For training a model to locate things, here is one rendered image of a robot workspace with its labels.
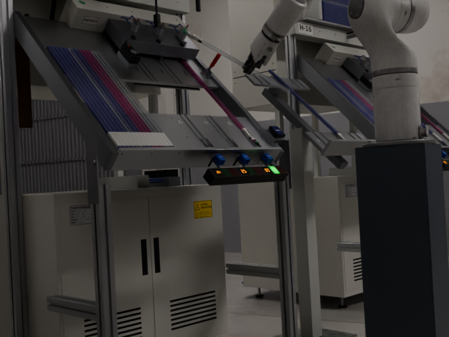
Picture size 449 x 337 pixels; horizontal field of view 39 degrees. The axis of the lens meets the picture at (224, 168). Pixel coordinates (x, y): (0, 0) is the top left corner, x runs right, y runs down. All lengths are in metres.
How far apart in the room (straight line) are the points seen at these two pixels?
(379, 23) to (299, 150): 0.88
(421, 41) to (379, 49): 3.15
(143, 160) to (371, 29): 0.70
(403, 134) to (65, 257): 1.04
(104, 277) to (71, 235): 0.33
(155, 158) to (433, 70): 3.29
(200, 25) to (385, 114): 4.13
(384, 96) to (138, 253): 0.96
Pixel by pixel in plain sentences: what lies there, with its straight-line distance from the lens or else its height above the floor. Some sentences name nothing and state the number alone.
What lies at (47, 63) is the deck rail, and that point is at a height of 1.01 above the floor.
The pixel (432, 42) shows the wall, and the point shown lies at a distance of 4.84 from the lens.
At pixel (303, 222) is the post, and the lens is 2.44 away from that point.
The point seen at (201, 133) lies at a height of 0.78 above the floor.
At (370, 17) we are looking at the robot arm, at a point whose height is 1.03.
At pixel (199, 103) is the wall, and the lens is 5.61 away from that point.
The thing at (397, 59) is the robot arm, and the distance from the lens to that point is 1.70.
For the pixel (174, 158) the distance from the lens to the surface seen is 1.83.
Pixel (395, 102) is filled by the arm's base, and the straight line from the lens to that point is 1.69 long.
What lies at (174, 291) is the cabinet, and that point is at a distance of 2.24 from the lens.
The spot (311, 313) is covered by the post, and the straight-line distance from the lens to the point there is 2.48.
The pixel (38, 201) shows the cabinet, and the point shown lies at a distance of 2.04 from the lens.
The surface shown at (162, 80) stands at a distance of 2.20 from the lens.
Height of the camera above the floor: 0.64
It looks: 1 degrees up
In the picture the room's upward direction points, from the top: 3 degrees counter-clockwise
